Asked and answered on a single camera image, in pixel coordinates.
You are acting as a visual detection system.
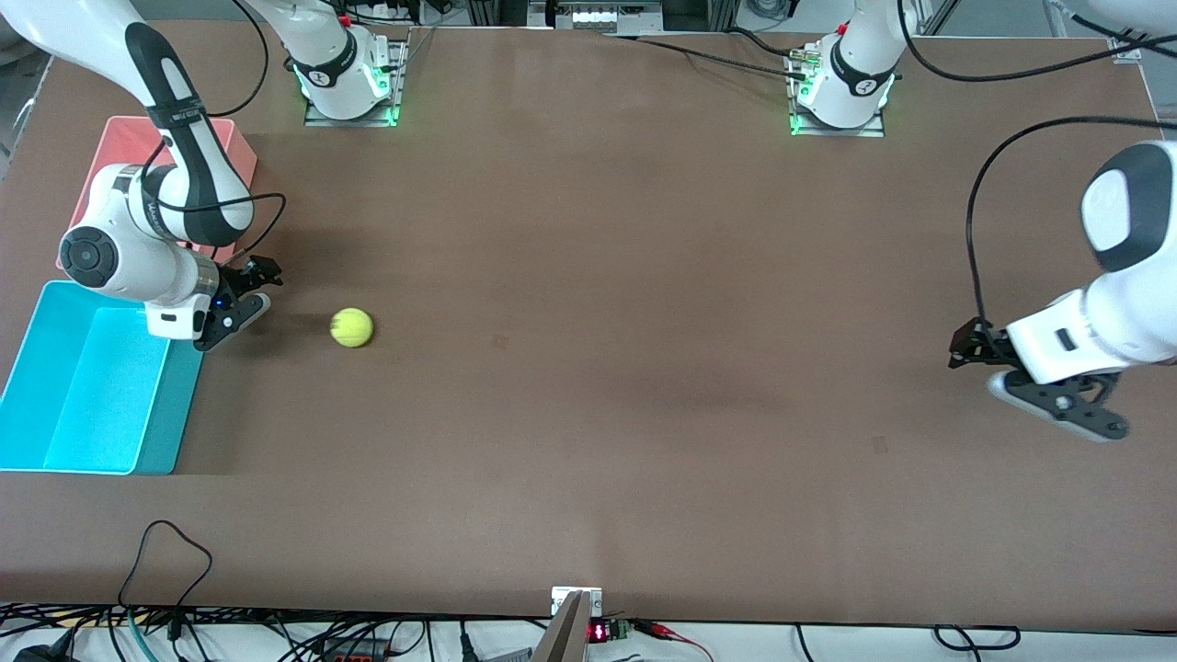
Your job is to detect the yellow tennis ball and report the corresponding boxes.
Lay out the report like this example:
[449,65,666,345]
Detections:
[330,308,375,348]

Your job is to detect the blue plastic bin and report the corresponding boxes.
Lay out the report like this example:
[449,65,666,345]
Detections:
[0,280,205,476]

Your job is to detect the pink plastic bin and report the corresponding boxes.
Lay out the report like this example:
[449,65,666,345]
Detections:
[55,116,258,272]

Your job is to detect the black box with white lights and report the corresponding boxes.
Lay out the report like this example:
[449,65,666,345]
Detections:
[550,0,665,30]

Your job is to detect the red and black clip leads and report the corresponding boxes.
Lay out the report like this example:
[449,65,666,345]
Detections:
[634,619,714,661]

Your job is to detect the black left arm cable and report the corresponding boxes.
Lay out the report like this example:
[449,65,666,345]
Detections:
[897,0,1177,332]

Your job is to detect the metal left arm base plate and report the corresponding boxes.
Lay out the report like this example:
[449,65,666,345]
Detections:
[789,41,888,139]

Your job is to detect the black looped table cable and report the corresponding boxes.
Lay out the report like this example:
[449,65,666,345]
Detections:
[118,519,214,640]

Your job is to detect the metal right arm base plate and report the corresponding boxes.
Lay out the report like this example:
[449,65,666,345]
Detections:
[303,37,410,128]

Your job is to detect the black coiled cable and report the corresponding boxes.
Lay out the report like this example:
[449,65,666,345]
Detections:
[933,625,1022,650]

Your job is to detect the black cable to arm base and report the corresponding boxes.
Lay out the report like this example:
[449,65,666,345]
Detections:
[588,30,815,82]

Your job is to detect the grey metal camera mount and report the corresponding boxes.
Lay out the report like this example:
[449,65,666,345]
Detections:
[533,587,603,662]

